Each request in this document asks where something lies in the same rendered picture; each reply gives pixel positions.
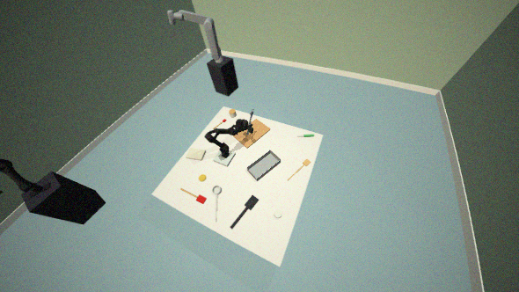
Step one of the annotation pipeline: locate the light brown wooden board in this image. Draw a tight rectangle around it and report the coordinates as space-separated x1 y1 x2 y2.
234 119 271 149

